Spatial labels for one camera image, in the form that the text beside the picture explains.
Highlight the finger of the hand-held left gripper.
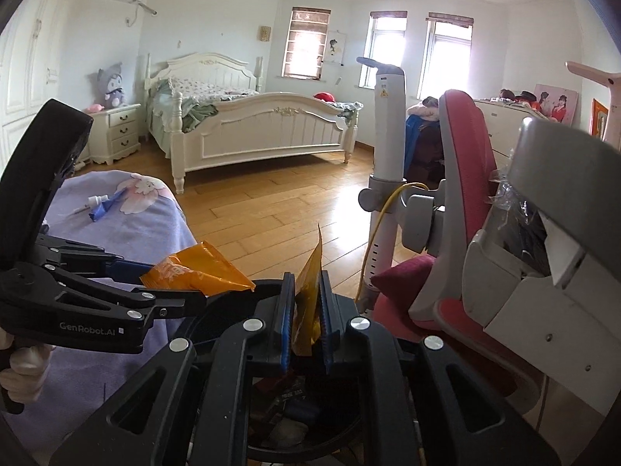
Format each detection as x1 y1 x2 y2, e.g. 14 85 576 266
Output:
34 234 161 277
43 263 208 325

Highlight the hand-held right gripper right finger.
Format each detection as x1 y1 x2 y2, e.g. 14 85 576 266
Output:
317 269 562 466

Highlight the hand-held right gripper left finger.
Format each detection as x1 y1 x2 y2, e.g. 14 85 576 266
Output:
50 272 297 466

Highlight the orange snack packet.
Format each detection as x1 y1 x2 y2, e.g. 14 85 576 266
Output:
140 240 256 298

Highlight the torn orange wrapper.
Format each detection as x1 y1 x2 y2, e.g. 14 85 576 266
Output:
291 223 325 357

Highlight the black round trash bin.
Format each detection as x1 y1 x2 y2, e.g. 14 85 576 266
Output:
187 279 374 466

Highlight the person's left hand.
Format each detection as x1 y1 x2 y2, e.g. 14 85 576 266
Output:
0 327 55 403

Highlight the purple floral blanket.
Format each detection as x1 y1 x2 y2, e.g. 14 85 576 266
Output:
29 170 199 452

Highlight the blue wrapper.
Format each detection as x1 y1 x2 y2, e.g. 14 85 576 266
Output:
88 189 128 222

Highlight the white wardrobe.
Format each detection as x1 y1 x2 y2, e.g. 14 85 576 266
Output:
0 10 69 176

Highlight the white nightstand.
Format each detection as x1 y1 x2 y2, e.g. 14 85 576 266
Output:
90 103 143 166

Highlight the purple plush toy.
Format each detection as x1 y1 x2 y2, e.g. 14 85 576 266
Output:
97 62 128 108

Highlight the green quilt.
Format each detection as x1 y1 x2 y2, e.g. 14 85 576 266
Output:
148 78 220 135

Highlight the white wooden bed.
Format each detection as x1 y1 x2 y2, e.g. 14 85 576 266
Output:
144 52 364 195

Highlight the blue garment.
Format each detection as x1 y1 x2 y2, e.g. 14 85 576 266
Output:
405 114 440 172

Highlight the white grey pole stand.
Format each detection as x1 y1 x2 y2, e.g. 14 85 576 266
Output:
356 57 409 312

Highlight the pink grey study chair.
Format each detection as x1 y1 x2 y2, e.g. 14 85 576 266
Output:
371 89 544 399

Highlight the clear plastic wrap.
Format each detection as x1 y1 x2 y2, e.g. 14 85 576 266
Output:
486 167 540 215

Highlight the pale pink garment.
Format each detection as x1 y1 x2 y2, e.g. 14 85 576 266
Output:
406 97 440 120

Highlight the white cabinet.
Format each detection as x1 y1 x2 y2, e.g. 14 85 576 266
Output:
473 98 550 167

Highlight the window with brown blind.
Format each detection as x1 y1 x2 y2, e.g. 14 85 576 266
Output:
280 7 332 81

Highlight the bright window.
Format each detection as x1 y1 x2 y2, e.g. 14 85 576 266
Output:
360 10 407 90
420 12 474 101

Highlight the pink poster with figures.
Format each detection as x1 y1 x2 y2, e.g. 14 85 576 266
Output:
534 83 579 125

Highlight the orange book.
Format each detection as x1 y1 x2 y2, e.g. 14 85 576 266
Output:
591 98 610 137

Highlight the pink desk lamp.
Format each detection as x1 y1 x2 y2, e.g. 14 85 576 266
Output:
565 61 621 149

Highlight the yellow cable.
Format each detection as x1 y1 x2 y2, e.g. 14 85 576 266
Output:
356 182 430 304

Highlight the wall scroll picture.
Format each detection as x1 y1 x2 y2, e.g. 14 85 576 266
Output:
324 31 347 65

